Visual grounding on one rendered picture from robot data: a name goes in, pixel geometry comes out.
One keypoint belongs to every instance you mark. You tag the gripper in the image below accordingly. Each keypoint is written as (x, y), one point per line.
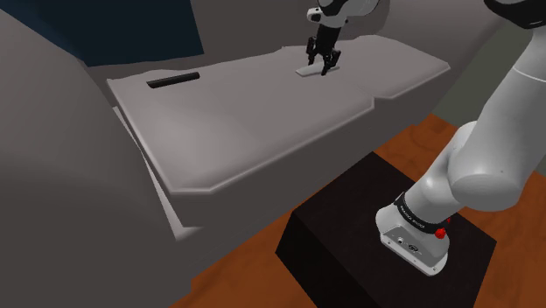
(328, 38)

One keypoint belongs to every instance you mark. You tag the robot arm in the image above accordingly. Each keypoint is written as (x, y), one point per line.
(490, 140)

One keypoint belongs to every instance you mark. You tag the grey flat phone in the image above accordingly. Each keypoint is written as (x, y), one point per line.
(305, 71)

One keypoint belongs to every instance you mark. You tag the black remote control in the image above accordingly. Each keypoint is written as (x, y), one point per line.
(172, 79)

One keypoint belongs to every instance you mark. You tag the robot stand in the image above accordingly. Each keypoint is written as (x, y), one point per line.
(341, 239)

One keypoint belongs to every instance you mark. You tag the dark blue panel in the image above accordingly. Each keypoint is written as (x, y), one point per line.
(119, 30)

